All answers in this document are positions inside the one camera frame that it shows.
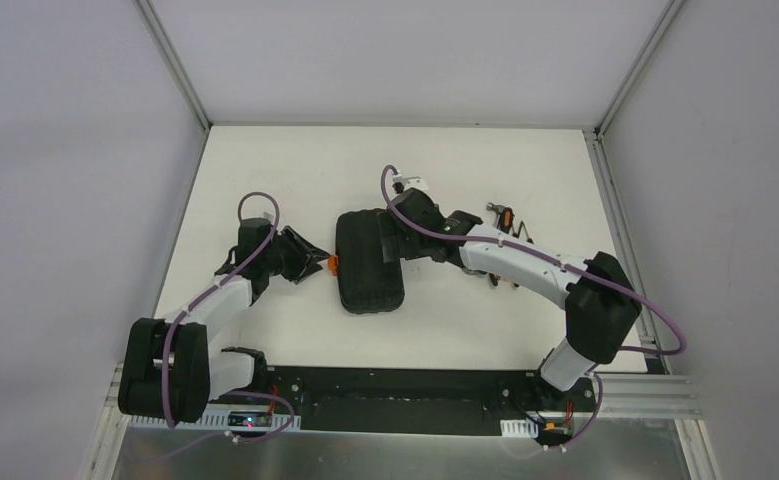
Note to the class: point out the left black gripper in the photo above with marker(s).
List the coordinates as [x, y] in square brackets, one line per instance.
[290, 254]

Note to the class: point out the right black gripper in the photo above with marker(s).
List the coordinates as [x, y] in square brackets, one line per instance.
[394, 238]

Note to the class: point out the black plastic tool case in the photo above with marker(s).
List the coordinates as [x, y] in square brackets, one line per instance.
[366, 284]

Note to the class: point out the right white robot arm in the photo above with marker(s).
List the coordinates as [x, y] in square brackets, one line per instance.
[595, 294]

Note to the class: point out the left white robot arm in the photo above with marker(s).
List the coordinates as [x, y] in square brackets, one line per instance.
[170, 371]

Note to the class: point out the silver measuring tape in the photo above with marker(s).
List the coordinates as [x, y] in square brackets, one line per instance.
[473, 272]

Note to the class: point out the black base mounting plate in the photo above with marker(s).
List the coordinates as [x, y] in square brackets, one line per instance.
[419, 401]

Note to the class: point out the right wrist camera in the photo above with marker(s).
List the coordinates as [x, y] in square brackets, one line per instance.
[401, 183]

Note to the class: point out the hammer with black handle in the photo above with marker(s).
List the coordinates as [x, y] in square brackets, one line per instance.
[502, 221]

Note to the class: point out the orange handled pliers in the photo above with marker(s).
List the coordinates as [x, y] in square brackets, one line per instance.
[518, 230]

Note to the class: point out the left white cable duct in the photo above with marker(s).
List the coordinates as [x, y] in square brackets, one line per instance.
[252, 419]

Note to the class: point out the white cable duct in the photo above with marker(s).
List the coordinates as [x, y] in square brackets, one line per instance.
[252, 419]
[519, 428]

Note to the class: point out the right white cable duct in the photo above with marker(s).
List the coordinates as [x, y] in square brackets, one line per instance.
[519, 428]

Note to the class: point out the aluminium frame rail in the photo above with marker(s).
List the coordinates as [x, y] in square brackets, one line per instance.
[618, 395]

